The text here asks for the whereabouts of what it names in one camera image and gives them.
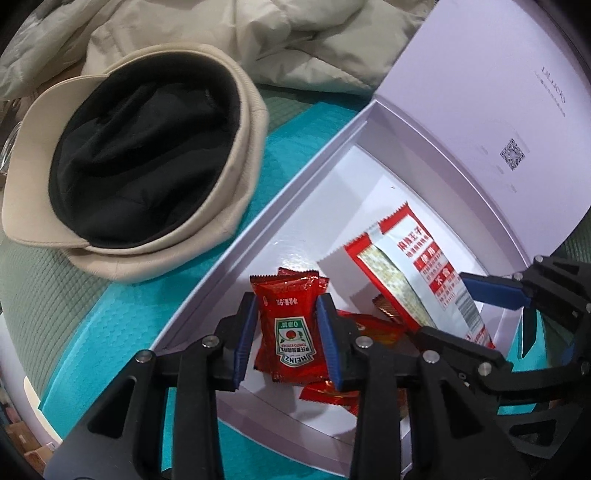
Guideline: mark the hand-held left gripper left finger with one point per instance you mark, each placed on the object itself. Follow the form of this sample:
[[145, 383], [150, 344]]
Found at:
[[244, 341]]

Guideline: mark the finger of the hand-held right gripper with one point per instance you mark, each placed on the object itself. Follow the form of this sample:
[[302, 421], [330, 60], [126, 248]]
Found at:
[[494, 288], [461, 348]]

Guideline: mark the glass jar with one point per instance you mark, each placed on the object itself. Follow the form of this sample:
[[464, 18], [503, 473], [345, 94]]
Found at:
[[7, 147]]

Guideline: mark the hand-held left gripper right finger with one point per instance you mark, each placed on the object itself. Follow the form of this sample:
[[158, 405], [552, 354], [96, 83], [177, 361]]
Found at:
[[330, 341]]

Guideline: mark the cream puffer jacket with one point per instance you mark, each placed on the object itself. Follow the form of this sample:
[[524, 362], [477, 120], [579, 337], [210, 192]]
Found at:
[[300, 41]]

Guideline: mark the beige cap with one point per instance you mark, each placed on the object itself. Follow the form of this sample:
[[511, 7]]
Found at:
[[138, 138]]

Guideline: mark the long red white packet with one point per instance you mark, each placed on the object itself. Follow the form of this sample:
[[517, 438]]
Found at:
[[401, 277]]

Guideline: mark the red ketchup packet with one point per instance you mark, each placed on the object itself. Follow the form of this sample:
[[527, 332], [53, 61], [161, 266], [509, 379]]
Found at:
[[286, 332], [328, 394]]

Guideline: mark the dark red candy packet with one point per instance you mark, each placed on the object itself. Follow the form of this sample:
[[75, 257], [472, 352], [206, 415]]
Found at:
[[295, 274]]

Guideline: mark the white gift box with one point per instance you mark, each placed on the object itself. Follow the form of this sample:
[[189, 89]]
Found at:
[[351, 207]]

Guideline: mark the teal bubble mailer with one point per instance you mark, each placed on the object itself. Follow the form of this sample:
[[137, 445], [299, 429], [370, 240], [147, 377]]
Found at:
[[115, 332]]

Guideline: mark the pale khaki puffer jacket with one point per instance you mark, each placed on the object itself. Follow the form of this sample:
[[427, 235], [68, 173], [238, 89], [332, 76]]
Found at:
[[32, 55]]

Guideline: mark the red gold snack packet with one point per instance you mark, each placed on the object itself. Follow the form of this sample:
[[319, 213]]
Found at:
[[387, 307]]

